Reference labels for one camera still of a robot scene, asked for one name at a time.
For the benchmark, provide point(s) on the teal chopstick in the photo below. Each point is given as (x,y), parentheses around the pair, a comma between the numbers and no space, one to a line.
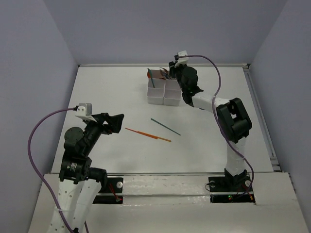
(166,127)

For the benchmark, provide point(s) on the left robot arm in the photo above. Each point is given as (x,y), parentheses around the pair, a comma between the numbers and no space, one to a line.
(79,183)

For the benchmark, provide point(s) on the white divided container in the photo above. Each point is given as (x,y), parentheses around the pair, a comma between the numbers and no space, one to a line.
(156,95)
(172,93)

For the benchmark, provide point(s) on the white right divided container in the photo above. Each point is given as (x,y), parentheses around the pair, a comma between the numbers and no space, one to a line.
(172,93)

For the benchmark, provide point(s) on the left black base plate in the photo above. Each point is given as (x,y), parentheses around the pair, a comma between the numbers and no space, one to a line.
(112,193)

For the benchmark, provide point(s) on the yellow-orange chopstick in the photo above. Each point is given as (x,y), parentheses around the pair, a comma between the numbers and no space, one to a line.
(164,139)

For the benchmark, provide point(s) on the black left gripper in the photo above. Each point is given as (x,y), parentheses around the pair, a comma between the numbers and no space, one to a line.
(107,122)

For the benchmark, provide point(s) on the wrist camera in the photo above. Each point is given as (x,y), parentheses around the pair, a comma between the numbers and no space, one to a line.
(84,112)
(181,58)

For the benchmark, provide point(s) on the white left divided container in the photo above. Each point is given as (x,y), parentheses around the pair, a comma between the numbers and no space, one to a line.
(156,95)

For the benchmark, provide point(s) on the brown fork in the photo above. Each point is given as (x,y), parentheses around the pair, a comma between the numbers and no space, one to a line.
(161,71)

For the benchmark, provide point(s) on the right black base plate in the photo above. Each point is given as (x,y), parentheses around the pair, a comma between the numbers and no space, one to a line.
(222,192)

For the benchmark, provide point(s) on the teal spoon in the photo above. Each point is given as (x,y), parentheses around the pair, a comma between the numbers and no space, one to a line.
(152,80)

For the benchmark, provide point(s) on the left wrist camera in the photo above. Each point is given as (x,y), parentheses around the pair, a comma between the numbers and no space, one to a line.
(84,112)

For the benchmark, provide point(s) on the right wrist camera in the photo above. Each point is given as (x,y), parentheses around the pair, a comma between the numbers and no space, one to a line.
(181,58)

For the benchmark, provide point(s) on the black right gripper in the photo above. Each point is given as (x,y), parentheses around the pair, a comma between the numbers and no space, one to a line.
(173,69)

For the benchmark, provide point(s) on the orange chopstick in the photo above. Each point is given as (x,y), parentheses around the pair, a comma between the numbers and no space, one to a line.
(142,133)

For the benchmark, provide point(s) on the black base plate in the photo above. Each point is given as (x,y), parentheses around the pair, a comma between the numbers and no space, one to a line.
(112,193)
(222,192)

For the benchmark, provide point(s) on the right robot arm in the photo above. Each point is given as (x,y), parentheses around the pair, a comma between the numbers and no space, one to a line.
(230,115)

